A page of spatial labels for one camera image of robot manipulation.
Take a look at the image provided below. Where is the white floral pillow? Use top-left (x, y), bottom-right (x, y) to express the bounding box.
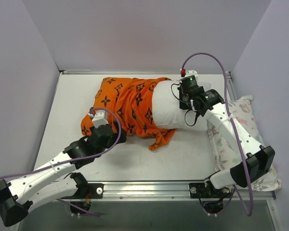
top-left (206, 95), bottom-right (282, 192)

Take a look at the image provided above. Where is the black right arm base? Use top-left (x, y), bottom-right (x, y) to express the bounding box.
top-left (189, 181), bottom-right (232, 199)

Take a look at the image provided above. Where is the aluminium back rail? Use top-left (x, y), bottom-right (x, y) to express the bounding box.
top-left (59, 69), bottom-right (232, 76)

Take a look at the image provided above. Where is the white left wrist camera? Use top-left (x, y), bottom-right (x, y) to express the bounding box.
top-left (88, 110), bottom-right (108, 128)

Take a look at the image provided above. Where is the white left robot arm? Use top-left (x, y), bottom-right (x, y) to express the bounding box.
top-left (0, 123), bottom-right (127, 227)

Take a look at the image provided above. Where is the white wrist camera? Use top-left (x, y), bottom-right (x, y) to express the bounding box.
top-left (88, 110), bottom-right (108, 128)
top-left (180, 69), bottom-right (198, 78)

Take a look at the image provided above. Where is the aluminium rail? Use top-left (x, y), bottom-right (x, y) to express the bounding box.
top-left (59, 69), bottom-right (232, 76)
top-left (18, 180), bottom-right (276, 202)

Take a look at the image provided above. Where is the orange black-patterned pillowcase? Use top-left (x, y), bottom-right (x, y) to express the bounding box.
top-left (93, 77), bottom-right (175, 151)

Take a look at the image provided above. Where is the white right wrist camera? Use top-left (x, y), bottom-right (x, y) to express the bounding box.
top-left (180, 69), bottom-right (198, 78)

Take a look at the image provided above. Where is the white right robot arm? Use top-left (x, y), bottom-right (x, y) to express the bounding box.
top-left (178, 76), bottom-right (275, 197)

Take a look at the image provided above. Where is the aluminium front rail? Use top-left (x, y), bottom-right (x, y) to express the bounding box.
top-left (18, 180), bottom-right (276, 202)

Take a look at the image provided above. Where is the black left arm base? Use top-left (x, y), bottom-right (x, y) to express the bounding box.
top-left (63, 183), bottom-right (104, 200)

